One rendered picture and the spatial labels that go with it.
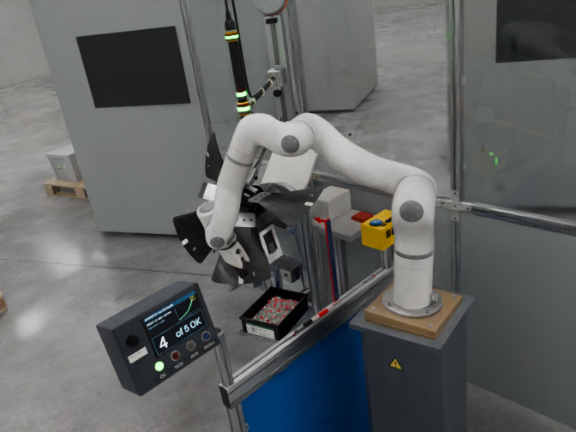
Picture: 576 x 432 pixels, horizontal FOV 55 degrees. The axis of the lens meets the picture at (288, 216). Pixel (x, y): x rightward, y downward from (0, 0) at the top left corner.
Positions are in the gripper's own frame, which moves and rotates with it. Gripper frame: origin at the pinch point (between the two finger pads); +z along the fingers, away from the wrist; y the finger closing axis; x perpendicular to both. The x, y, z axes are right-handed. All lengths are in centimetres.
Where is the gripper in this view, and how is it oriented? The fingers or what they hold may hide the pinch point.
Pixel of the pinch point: (243, 272)
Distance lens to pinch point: 204.5
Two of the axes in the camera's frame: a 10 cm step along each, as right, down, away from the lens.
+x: -6.3, 6.3, -4.6
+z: 3.3, 7.5, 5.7
